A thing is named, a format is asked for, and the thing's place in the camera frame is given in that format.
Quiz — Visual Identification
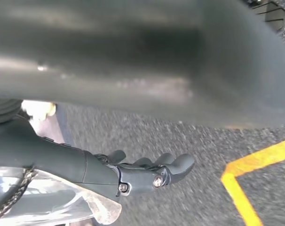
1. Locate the stainless steel workbench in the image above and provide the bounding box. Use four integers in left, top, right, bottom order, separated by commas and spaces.
0, 167, 122, 226

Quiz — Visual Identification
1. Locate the yellow floor tape outline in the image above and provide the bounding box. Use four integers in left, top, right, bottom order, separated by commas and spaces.
220, 137, 285, 226

